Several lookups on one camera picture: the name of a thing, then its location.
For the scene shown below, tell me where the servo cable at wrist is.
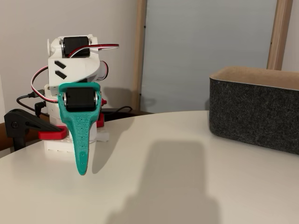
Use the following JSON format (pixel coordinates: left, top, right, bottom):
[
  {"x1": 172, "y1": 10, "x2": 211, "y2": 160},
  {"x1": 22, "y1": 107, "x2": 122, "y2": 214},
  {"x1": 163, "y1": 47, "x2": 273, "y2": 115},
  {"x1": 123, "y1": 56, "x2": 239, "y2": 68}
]
[{"x1": 66, "y1": 42, "x2": 121, "y2": 59}]

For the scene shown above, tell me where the black clamp with red pad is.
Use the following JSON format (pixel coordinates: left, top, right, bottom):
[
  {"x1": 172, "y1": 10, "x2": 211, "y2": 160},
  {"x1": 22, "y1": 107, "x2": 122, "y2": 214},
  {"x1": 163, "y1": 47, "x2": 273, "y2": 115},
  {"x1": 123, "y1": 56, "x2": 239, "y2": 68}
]
[{"x1": 3, "y1": 108, "x2": 69, "y2": 153}]

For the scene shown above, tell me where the dark grey felt basket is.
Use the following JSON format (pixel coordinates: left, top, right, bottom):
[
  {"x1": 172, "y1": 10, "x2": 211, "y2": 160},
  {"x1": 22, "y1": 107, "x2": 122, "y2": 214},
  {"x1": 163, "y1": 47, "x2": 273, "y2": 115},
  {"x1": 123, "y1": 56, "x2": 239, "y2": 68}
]
[{"x1": 209, "y1": 66, "x2": 299, "y2": 156}]

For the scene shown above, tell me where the light wooden post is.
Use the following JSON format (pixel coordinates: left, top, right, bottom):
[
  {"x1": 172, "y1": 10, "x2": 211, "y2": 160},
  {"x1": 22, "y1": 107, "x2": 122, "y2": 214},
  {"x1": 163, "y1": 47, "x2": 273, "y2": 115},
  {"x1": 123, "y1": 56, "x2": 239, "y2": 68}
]
[
  {"x1": 130, "y1": 0, "x2": 148, "y2": 112},
  {"x1": 266, "y1": 0, "x2": 294, "y2": 71}
]

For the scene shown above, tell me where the black clamp with red knob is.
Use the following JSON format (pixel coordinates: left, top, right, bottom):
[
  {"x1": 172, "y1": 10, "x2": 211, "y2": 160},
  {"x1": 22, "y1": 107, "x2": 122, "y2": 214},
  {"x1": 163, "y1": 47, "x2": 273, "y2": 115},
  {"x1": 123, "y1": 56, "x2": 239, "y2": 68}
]
[{"x1": 95, "y1": 97, "x2": 107, "y2": 128}]

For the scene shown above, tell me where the grey usb cable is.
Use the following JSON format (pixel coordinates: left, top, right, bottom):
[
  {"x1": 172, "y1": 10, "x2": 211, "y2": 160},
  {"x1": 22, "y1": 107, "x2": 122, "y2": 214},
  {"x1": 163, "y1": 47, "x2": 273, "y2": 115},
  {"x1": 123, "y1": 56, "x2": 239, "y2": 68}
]
[{"x1": 16, "y1": 89, "x2": 46, "y2": 113}]

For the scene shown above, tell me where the thin black cable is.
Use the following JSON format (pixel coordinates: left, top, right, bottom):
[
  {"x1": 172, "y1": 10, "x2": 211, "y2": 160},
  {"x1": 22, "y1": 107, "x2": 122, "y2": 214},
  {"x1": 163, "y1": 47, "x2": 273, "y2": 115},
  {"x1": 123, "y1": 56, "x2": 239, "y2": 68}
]
[{"x1": 102, "y1": 106, "x2": 134, "y2": 117}]

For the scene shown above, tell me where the servo cable on upper arm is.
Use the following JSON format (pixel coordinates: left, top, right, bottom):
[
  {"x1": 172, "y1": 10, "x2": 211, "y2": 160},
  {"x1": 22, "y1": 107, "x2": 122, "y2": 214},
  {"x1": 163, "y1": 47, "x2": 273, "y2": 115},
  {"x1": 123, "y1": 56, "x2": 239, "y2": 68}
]
[{"x1": 99, "y1": 60, "x2": 110, "y2": 82}]

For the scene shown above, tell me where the pale frosted panel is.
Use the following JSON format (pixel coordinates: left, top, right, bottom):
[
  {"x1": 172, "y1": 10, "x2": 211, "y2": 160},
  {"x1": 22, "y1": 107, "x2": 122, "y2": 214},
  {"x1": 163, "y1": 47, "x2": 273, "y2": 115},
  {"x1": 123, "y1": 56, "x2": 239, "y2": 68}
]
[{"x1": 141, "y1": 0, "x2": 278, "y2": 114}]

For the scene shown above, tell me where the black power plug cable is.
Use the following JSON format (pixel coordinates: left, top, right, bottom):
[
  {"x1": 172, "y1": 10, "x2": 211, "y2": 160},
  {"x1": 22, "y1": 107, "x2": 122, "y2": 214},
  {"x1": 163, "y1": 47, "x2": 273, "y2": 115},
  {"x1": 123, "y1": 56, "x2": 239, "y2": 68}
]
[{"x1": 34, "y1": 101, "x2": 49, "y2": 118}]

